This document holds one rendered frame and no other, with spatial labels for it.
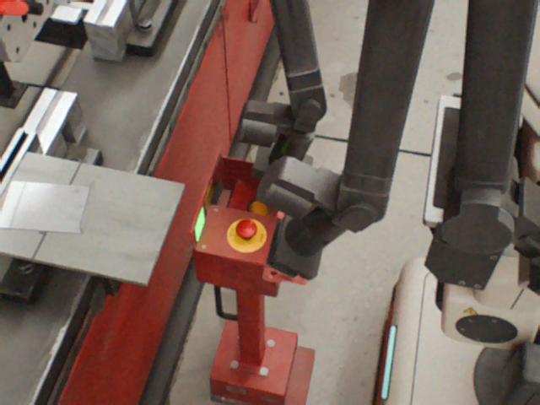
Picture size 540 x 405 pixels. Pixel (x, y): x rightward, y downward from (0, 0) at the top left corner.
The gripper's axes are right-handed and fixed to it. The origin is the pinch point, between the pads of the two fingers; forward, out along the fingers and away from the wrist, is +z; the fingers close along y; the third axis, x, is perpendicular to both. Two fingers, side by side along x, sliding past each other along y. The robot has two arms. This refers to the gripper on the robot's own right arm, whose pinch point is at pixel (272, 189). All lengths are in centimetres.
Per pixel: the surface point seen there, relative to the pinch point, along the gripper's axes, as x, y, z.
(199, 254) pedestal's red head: 14.8, 9.2, 5.5
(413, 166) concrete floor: -74, -50, 70
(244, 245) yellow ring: 12.0, 2.0, 2.7
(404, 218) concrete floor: -53, -50, 70
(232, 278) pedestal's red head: 14.9, 1.9, 10.3
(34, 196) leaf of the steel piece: 22.9, 36.2, -11.7
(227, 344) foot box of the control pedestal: 4, -6, 69
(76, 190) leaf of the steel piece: 20.5, 30.5, -13.1
